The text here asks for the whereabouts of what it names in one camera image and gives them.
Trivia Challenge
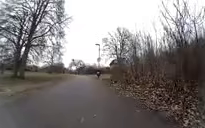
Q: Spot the pale grass field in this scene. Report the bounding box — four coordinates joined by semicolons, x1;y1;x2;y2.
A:
0;69;78;101

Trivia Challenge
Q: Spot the bare spreading tree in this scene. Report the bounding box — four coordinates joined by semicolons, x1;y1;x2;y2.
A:
101;26;135;68

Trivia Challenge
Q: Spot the person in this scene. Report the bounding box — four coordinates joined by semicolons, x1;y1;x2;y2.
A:
95;69;102;80

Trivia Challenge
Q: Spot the grey asphalt path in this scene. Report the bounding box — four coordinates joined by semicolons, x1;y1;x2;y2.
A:
0;74;178;128

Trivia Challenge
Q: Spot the leaf-covered verge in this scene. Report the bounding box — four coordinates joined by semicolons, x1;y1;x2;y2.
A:
107;77;205;128

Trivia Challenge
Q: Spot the street lamp pole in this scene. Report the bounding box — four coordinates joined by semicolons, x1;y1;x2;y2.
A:
94;43;102;69

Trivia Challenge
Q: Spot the large bare tree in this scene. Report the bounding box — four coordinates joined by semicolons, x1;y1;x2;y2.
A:
0;0;73;80

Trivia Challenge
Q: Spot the dark hedge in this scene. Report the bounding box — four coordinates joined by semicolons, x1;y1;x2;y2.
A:
39;59;112;76

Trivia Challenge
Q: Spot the thicket of bare bushes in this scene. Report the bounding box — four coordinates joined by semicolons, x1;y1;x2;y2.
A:
109;0;205;88

